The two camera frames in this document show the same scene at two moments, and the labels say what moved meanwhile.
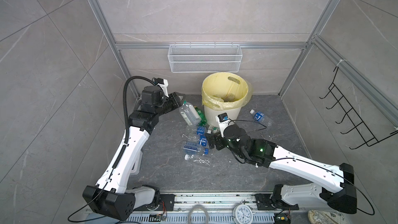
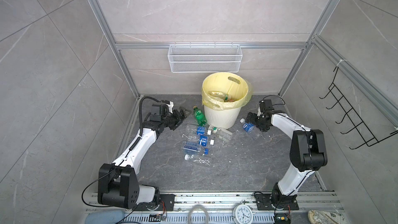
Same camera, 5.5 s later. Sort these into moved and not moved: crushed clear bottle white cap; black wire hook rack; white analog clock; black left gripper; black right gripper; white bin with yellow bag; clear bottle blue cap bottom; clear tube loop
Moved: black left gripper; black right gripper
Not moved: clear tube loop; black wire hook rack; white analog clock; clear bottle blue cap bottom; white bin with yellow bag; crushed clear bottle white cap
